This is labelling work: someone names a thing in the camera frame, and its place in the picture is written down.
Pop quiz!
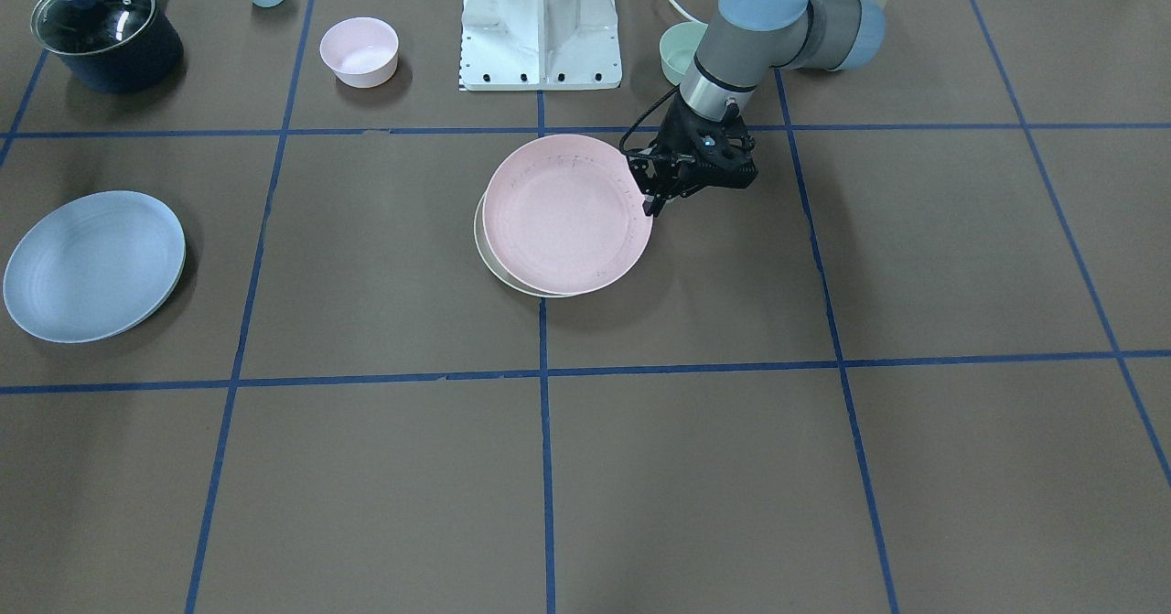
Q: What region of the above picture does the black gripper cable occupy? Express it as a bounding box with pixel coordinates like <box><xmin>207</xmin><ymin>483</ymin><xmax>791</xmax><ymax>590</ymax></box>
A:
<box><xmin>619</xmin><ymin>83</ymin><xmax>682</xmax><ymax>159</ymax></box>

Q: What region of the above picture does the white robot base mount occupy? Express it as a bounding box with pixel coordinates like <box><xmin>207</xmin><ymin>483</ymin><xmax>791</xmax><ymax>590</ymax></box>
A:
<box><xmin>457</xmin><ymin>0</ymin><xmax>623</xmax><ymax>93</ymax></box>

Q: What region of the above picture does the blue plate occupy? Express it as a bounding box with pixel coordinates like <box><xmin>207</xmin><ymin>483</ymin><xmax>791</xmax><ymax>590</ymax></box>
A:
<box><xmin>4</xmin><ymin>191</ymin><xmax>187</xmax><ymax>344</ymax></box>

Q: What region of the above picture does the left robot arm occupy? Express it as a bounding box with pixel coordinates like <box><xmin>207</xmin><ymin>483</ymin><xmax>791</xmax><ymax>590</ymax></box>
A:
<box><xmin>618</xmin><ymin>0</ymin><xmax>886</xmax><ymax>217</ymax></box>

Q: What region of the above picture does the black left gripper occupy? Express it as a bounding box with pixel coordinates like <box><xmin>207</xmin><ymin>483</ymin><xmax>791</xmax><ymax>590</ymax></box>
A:
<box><xmin>628</xmin><ymin>93</ymin><xmax>758</xmax><ymax>218</ymax></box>

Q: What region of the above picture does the cream white plate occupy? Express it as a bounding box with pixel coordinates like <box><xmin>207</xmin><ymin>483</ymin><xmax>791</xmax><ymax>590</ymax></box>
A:
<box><xmin>473</xmin><ymin>195</ymin><xmax>566</xmax><ymax>298</ymax></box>

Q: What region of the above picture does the pink plate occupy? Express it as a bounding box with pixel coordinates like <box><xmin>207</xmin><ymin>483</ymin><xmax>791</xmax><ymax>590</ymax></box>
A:
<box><xmin>480</xmin><ymin>135</ymin><xmax>653</xmax><ymax>296</ymax></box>

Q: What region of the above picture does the pink bowl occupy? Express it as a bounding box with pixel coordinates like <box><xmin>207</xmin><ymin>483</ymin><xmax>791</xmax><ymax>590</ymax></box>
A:
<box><xmin>319</xmin><ymin>16</ymin><xmax>399</xmax><ymax>89</ymax></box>

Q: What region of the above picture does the dark blue pot with lid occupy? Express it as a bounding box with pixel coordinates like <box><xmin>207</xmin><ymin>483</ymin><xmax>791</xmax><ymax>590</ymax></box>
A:
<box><xmin>29</xmin><ymin>0</ymin><xmax>184</xmax><ymax>94</ymax></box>

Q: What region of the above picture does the green bowl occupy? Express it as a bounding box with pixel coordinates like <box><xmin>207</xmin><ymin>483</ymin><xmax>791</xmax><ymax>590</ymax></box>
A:
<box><xmin>658</xmin><ymin>21</ymin><xmax>707</xmax><ymax>86</ymax></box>

